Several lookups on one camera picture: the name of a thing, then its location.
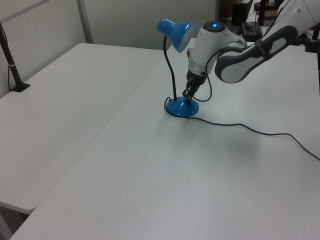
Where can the grey aluminium partition post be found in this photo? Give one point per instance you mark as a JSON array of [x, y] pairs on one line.
[[84, 22]]

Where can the black camera stand pole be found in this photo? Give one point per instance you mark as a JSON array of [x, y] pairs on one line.
[[12, 67]]

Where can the blue gooseneck desk lamp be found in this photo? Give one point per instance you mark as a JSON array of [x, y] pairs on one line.
[[180, 108]]

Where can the dark clamp stand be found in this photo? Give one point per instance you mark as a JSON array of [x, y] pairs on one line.
[[311, 42]]

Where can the black box monitor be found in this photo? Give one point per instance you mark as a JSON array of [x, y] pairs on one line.
[[241, 12]]

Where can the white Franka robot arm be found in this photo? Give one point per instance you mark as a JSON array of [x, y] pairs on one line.
[[232, 67]]

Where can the dark upright stand post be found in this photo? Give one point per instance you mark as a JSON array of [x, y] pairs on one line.
[[262, 11]]

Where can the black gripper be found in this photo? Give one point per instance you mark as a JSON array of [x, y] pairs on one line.
[[196, 79]]

